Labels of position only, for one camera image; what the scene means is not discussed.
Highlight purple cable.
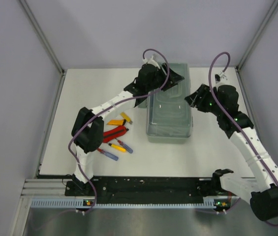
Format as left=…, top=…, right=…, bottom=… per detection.
left=208, top=52, right=278, bottom=226
left=67, top=48, right=170, bottom=214

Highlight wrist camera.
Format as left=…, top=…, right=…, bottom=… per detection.
left=143, top=56, right=160, bottom=69
left=215, top=72, right=227, bottom=83

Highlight red black pliers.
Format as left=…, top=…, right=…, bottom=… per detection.
left=103, top=126, right=129, bottom=143

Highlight orange utility knife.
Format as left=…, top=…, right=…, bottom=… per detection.
left=107, top=119, right=126, bottom=126

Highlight aluminium frame post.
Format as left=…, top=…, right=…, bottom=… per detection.
left=18, top=0, right=67, bottom=74
left=236, top=0, right=278, bottom=72

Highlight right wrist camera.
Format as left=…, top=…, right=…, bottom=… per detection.
left=215, top=72, right=227, bottom=83

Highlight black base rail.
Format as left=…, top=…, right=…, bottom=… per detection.
left=64, top=176, right=230, bottom=205

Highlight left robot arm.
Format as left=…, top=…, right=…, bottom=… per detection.
left=68, top=63, right=185, bottom=195

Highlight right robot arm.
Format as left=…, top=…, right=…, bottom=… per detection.
left=185, top=84, right=278, bottom=221

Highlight green plastic toolbox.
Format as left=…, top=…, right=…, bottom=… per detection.
left=138, top=63, right=193, bottom=144

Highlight left aluminium frame post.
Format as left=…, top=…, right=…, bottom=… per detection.
left=18, top=0, right=67, bottom=74

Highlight grey cable duct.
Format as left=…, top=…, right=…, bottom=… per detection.
left=31, top=198, right=229, bottom=209

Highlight yellow utility knife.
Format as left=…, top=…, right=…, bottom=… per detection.
left=120, top=112, right=132, bottom=124

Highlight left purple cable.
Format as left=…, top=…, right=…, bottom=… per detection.
left=67, top=48, right=170, bottom=214

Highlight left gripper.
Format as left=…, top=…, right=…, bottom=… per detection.
left=146, top=63, right=185, bottom=92

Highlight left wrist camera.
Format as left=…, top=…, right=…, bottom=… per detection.
left=143, top=56, right=160, bottom=69

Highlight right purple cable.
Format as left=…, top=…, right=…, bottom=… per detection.
left=208, top=52, right=278, bottom=226

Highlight right aluminium frame post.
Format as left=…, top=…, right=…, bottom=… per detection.
left=236, top=0, right=278, bottom=72

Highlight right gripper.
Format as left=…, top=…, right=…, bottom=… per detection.
left=184, top=84, right=223, bottom=117

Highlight yellow black screwdriver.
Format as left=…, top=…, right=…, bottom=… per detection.
left=108, top=143, right=126, bottom=152

